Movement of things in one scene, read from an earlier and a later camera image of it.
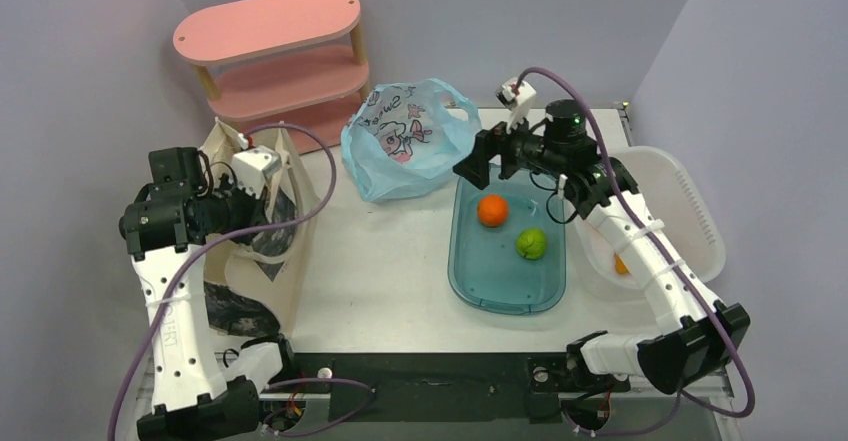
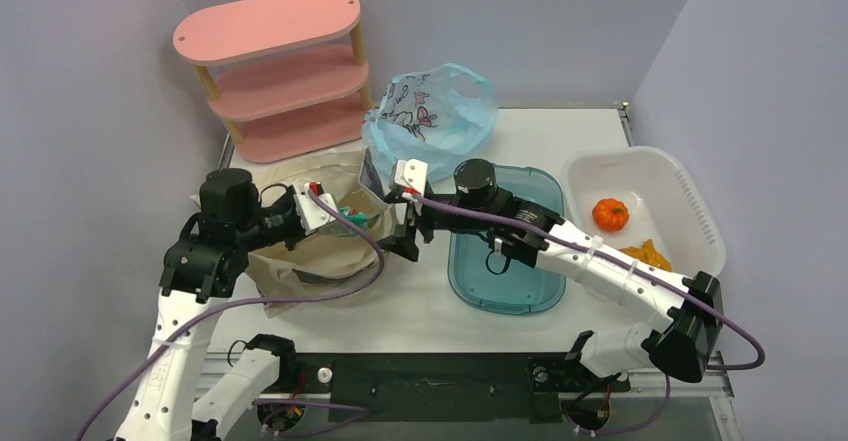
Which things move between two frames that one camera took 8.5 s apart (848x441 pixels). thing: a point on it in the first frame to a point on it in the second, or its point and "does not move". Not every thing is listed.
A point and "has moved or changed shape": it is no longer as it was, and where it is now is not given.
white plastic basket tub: (681, 205) does not move
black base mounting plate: (439, 387) does not move
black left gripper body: (232, 208) to (277, 222)
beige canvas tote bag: (252, 286) has moved or changed shape
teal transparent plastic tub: (485, 269) does not move
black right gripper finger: (475, 167) to (404, 243)
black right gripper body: (523, 150) to (431, 215)
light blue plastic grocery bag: (403, 141) has moved or changed shape
